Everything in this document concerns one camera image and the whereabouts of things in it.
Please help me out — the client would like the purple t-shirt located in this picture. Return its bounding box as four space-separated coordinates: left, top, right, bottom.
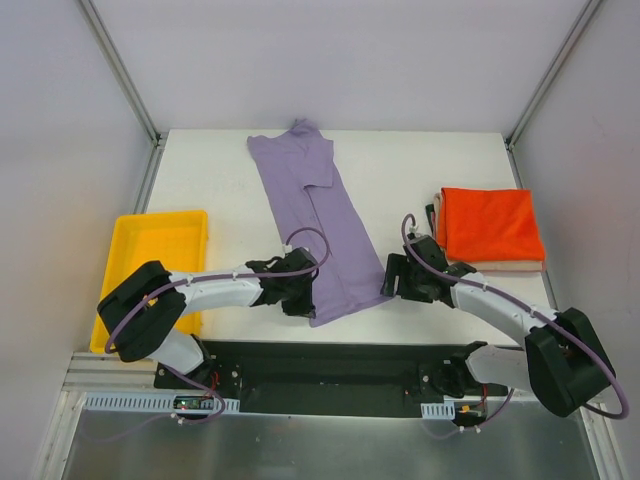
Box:
247 120 388 327

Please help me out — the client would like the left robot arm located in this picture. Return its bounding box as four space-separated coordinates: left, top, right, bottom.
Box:
97 248 318 389

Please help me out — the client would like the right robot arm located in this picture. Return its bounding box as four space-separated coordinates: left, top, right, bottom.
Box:
381 235 629 419

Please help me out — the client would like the folded orange t-shirt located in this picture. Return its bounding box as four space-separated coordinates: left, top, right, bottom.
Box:
437 187 547 264

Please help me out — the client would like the folded beige t-shirt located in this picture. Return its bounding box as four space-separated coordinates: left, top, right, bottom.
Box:
432 191 546 275

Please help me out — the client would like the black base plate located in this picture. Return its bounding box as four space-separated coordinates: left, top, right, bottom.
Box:
152 338 506 417

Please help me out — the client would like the right white cable duct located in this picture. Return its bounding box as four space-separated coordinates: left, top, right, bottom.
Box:
420 401 456 421

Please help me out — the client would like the white cable duct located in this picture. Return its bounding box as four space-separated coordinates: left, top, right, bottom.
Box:
420 401 456 421
84 393 240 415

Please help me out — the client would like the right aluminium frame post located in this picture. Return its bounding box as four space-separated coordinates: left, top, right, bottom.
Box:
505 0 606 152

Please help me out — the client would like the aluminium frame post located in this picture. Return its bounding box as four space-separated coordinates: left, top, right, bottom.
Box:
505 0 606 152
76 0 162 147

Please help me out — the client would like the left aluminium frame post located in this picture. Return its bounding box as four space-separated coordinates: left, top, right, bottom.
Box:
76 0 162 147

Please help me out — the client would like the left white cable duct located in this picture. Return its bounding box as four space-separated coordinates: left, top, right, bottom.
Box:
84 393 240 415

